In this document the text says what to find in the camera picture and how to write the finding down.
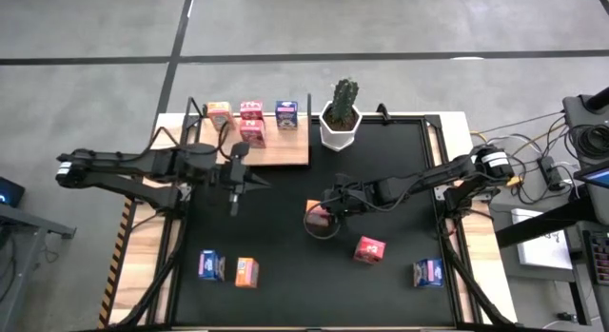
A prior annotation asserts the wooden shelf with black frame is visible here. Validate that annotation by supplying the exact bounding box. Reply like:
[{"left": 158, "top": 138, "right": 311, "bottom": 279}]
[{"left": 183, "top": 92, "right": 313, "bottom": 169}]

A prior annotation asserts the grey equipment cart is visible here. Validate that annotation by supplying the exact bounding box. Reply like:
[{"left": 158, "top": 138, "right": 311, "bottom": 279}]
[{"left": 560, "top": 86, "right": 609, "bottom": 181}]

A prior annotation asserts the black keypad device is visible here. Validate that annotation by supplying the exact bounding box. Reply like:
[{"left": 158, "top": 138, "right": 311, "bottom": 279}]
[{"left": 582, "top": 228, "right": 609, "bottom": 286}]

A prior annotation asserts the black floor cable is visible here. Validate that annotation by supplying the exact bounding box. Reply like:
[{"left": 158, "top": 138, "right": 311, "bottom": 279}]
[{"left": 511, "top": 115, "right": 575, "bottom": 205}]

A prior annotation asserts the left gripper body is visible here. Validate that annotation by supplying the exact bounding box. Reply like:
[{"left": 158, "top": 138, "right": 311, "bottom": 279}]
[{"left": 219, "top": 140, "right": 252, "bottom": 218}]

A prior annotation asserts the orange Mini Wheats cereal box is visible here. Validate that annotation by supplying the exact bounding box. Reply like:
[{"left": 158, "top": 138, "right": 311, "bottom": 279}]
[
  {"left": 304, "top": 199, "right": 333, "bottom": 228},
  {"left": 206, "top": 100, "right": 237, "bottom": 132},
  {"left": 234, "top": 256, "right": 261, "bottom": 289}
]

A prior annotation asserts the laptop with blue screen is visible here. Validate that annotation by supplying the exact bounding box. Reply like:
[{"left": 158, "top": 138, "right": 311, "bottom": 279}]
[{"left": 573, "top": 161, "right": 609, "bottom": 189}]

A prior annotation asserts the dark tablet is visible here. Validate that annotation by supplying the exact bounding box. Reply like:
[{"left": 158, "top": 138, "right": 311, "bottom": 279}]
[{"left": 0, "top": 175, "right": 27, "bottom": 208}]

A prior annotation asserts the grey cable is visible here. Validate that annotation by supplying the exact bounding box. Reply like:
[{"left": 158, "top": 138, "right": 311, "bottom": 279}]
[{"left": 473, "top": 111, "right": 566, "bottom": 136}]

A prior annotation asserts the black aluminium table frame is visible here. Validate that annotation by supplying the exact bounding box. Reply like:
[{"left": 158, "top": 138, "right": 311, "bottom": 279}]
[{"left": 108, "top": 112, "right": 518, "bottom": 332}]

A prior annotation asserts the grey metal side table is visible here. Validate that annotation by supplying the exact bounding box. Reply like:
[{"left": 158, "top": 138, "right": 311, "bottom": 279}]
[{"left": 0, "top": 202, "right": 78, "bottom": 332}]

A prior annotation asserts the blue Frosted Flakes cereal box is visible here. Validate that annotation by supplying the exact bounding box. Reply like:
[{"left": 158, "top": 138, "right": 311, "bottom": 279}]
[
  {"left": 274, "top": 100, "right": 300, "bottom": 131},
  {"left": 412, "top": 258, "right": 446, "bottom": 289},
  {"left": 197, "top": 248, "right": 227, "bottom": 283}
]

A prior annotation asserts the black stand bar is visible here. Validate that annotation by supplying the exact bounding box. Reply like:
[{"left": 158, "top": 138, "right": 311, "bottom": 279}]
[{"left": 494, "top": 198, "right": 609, "bottom": 250}]

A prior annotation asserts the red Froot Loops cereal box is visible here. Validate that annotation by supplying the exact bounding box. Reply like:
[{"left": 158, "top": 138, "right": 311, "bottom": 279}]
[
  {"left": 239, "top": 118, "right": 267, "bottom": 149},
  {"left": 239, "top": 100, "right": 265, "bottom": 122},
  {"left": 352, "top": 235, "right": 387, "bottom": 266}
]

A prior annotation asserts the black table mat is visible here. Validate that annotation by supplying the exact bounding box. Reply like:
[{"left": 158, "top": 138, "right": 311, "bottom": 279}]
[{"left": 173, "top": 120, "right": 456, "bottom": 326}]

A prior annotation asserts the yellow black hazard strip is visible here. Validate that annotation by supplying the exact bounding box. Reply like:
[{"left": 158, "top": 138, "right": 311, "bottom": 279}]
[{"left": 97, "top": 193, "right": 135, "bottom": 329}]

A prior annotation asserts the white flat box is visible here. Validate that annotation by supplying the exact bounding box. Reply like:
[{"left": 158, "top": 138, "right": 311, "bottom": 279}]
[{"left": 510, "top": 206, "right": 575, "bottom": 270}]

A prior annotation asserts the yellow cable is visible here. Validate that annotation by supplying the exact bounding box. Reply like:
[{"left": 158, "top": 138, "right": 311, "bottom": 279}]
[{"left": 470, "top": 130, "right": 523, "bottom": 188}]

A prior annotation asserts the white plant pot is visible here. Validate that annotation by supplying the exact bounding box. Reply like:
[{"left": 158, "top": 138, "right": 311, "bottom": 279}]
[{"left": 318, "top": 100, "right": 363, "bottom": 153}]

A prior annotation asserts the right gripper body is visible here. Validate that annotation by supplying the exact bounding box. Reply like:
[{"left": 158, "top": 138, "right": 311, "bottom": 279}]
[{"left": 321, "top": 174, "right": 380, "bottom": 215}]

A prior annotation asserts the black power brick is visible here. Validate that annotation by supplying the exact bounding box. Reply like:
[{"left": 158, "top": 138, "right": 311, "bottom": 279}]
[{"left": 536, "top": 155, "right": 568, "bottom": 191}]

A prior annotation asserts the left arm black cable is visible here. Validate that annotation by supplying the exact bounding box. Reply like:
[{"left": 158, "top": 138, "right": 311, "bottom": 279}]
[{"left": 147, "top": 125, "right": 234, "bottom": 165}]

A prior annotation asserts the coiled black cable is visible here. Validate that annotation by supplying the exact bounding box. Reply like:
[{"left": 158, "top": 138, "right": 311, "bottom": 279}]
[{"left": 567, "top": 124, "right": 609, "bottom": 161}]

